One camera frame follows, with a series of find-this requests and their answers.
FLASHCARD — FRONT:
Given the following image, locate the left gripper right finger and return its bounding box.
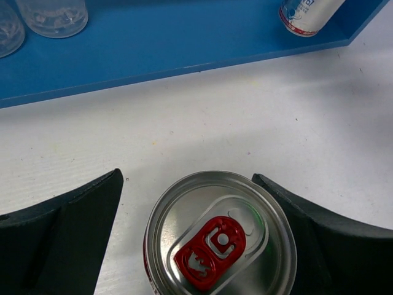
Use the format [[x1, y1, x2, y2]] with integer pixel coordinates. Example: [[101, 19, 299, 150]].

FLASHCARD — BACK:
[[252, 174, 392, 294]]

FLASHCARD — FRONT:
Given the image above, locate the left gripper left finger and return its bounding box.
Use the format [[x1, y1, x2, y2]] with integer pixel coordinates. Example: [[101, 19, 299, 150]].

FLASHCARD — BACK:
[[1, 168, 123, 294]]

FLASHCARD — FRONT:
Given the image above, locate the silver can red tab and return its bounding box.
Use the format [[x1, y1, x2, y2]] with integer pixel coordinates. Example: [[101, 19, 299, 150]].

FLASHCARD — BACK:
[[143, 171, 297, 294]]

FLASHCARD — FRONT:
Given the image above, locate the silver blue can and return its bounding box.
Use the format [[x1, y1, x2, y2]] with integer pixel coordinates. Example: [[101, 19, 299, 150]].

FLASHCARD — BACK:
[[279, 0, 344, 37]]

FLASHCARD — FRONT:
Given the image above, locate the blue and yellow shelf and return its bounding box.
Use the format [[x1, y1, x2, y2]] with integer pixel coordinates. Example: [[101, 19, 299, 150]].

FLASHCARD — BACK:
[[1, 1, 386, 108]]

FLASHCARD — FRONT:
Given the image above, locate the left water bottle blue label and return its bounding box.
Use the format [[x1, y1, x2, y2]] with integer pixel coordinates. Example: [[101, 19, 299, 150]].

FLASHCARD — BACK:
[[0, 1, 25, 58]]

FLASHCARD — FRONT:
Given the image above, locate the water bottle blue label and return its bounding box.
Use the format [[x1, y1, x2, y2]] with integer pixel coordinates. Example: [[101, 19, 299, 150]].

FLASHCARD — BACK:
[[15, 0, 88, 39], [0, 1, 25, 58]]

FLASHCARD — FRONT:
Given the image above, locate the right water bottle blue label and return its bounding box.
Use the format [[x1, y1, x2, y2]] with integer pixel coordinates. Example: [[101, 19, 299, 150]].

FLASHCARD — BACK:
[[15, 0, 88, 39]]

